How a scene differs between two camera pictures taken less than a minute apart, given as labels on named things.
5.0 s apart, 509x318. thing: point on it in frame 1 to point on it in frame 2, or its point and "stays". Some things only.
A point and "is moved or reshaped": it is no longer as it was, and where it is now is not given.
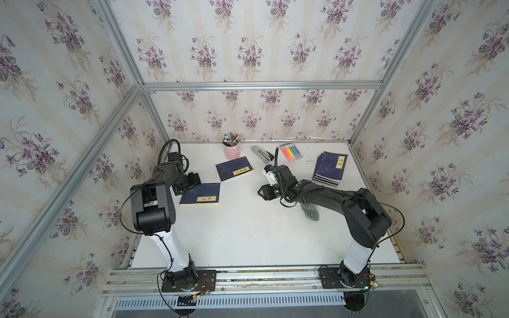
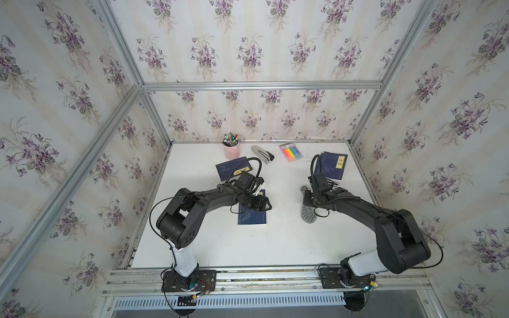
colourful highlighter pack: x=291 y=152 stays
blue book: x=205 y=195 is moved or reshaped
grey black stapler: x=263 y=154 stays
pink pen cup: x=232 y=152 stays
